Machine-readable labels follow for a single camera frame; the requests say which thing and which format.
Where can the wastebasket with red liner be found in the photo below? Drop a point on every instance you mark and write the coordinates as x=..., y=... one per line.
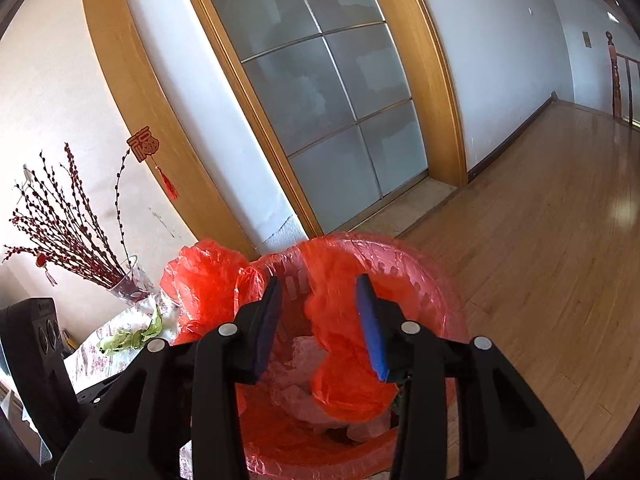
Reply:
x=430, y=290

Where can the wooden wall trim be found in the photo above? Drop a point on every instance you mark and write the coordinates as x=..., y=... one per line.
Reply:
x=150, y=110

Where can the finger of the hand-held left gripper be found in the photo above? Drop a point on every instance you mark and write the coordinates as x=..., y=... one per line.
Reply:
x=100, y=392

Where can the green lettuce leaf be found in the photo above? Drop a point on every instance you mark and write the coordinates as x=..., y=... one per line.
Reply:
x=130, y=337

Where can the small red lantern ornament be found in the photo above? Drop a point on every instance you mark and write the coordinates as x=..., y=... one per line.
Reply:
x=42, y=261

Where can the glass vase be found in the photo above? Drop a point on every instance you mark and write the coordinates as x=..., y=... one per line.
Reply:
x=127, y=285

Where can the long white plastic bag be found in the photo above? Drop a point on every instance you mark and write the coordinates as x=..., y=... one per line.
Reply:
x=300, y=360

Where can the frosted glass sliding door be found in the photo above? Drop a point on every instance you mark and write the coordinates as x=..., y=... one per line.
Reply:
x=320, y=100

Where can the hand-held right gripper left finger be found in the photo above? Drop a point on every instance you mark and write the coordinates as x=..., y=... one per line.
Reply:
x=267, y=330

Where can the wooden stair railing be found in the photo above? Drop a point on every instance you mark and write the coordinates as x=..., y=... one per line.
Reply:
x=617, y=85

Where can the wooden door frame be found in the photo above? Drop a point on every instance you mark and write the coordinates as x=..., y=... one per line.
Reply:
x=435, y=110

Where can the red berry branches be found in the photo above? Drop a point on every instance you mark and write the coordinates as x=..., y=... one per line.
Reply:
x=65, y=230

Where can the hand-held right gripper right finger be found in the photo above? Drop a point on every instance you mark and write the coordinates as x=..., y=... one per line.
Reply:
x=372, y=330

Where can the red plastic bag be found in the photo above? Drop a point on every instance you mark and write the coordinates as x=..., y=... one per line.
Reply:
x=350, y=390

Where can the red hanging tassel ornament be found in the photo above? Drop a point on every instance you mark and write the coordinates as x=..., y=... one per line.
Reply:
x=144, y=144

